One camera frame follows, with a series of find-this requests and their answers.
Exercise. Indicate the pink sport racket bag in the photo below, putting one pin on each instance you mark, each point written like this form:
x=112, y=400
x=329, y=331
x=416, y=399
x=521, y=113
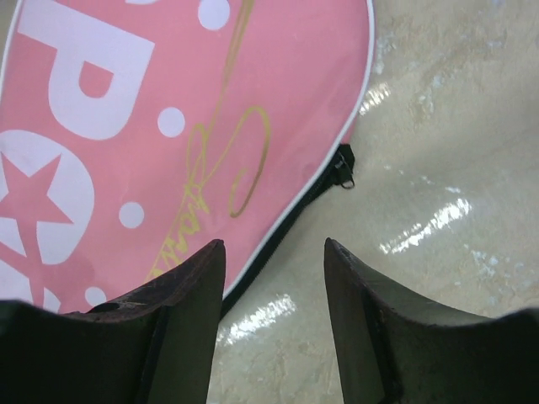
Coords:
x=135, y=132

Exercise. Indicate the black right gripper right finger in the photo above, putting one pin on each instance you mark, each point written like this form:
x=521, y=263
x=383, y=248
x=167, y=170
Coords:
x=394, y=345

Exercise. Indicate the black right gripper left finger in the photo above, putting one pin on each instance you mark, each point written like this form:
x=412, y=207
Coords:
x=154, y=344

